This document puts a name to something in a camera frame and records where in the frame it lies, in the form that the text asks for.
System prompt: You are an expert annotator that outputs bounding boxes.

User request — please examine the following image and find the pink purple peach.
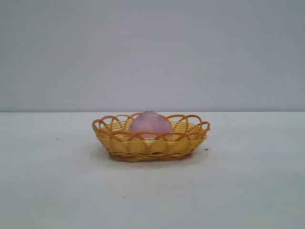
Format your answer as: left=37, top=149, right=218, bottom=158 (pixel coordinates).
left=130, top=111, right=173, bottom=140

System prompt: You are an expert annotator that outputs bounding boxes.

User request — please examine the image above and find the yellow woven plastic basket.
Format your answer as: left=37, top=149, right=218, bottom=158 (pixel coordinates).
left=92, top=112, right=212, bottom=163

